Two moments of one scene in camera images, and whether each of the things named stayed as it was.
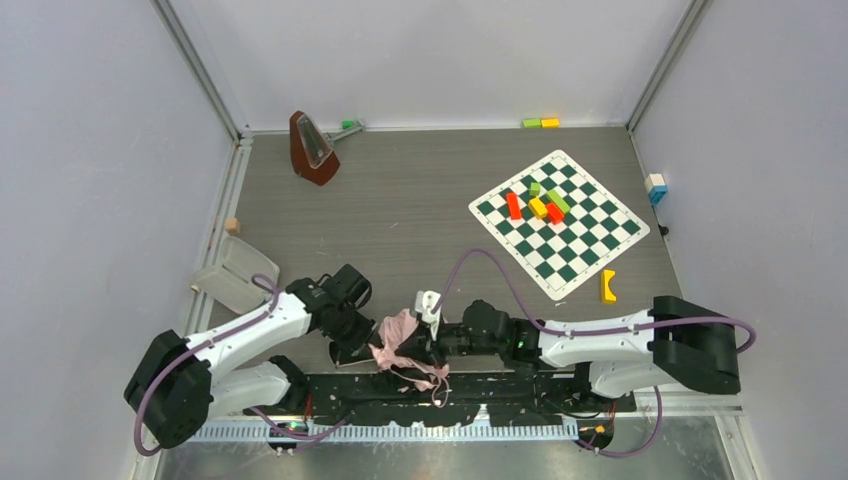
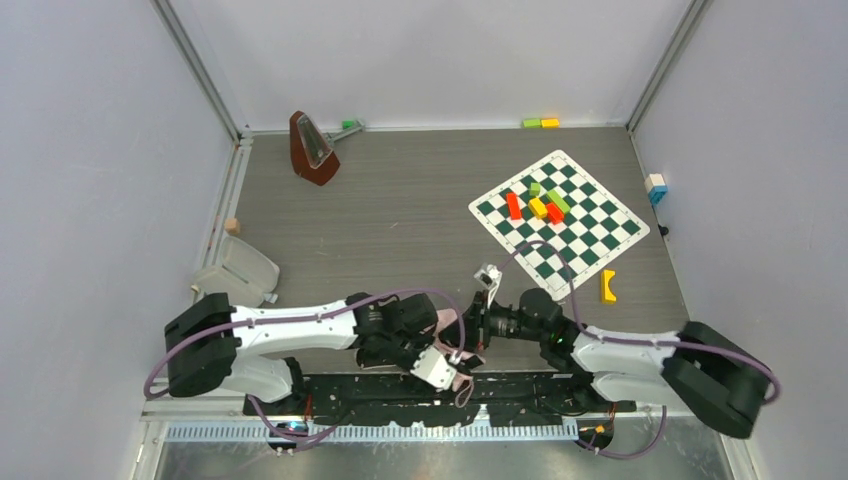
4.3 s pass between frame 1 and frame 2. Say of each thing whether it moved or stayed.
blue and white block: stayed
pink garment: moved
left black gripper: moved
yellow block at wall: stayed
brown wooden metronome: stayed
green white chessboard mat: stayed
